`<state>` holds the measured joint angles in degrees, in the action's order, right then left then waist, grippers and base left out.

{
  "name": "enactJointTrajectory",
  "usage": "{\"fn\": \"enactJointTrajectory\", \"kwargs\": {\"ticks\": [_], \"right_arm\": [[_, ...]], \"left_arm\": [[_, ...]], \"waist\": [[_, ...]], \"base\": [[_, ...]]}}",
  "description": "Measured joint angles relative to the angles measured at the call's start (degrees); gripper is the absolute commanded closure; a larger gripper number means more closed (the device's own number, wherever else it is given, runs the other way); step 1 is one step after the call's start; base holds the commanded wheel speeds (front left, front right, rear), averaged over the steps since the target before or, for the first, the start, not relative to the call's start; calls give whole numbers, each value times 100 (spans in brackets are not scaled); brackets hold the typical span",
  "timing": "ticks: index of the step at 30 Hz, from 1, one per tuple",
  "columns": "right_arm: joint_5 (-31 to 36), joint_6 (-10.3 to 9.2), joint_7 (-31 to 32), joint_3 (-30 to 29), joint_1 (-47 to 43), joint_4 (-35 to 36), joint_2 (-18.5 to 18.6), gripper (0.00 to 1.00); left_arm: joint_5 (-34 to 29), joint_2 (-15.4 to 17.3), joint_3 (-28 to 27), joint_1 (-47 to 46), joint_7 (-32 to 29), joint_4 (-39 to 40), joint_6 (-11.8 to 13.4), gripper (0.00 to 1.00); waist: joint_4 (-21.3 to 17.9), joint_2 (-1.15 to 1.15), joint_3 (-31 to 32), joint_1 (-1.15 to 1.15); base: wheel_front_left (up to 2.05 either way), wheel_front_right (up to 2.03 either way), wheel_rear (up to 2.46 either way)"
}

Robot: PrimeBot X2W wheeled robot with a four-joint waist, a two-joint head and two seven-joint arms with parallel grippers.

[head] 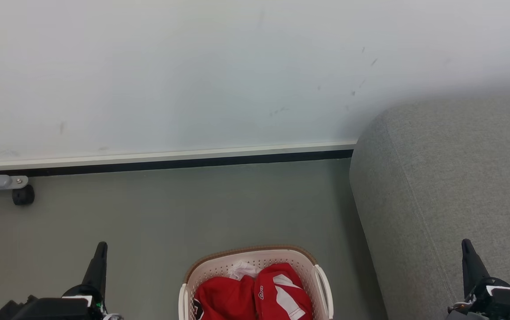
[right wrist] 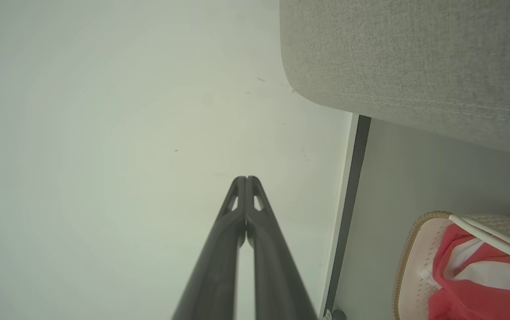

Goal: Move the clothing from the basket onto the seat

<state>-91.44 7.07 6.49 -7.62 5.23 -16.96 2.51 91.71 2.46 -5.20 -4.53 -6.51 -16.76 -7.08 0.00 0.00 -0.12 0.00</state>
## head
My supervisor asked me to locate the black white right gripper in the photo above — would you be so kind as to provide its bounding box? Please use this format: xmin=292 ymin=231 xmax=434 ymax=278
xmin=446 ymin=239 xmax=510 ymax=320

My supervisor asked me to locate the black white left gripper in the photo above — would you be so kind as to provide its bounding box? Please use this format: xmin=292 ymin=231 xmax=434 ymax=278
xmin=0 ymin=242 xmax=123 ymax=320

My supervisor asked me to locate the red jersey with white patches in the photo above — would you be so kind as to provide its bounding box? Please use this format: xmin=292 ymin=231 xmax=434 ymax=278
xmin=254 ymin=263 xmax=314 ymax=320

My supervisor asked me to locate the white perforated plastic laundry basket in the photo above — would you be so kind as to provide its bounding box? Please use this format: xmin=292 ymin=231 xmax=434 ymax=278
xmin=178 ymin=245 xmax=334 ymax=320

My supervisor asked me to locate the black caster wheel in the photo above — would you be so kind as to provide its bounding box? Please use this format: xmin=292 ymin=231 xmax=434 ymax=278
xmin=12 ymin=185 xmax=36 ymax=206

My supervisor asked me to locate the white and black wall baseboard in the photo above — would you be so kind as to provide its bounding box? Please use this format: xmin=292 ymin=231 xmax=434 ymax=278
xmin=0 ymin=141 xmax=357 ymax=177

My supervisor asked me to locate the grey fabric sofa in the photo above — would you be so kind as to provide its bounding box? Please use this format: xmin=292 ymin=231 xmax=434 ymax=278
xmin=349 ymin=89 xmax=510 ymax=320

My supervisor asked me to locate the white cloth garment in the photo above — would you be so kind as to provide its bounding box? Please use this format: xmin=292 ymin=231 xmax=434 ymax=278
xmin=230 ymin=261 xmax=261 ymax=281

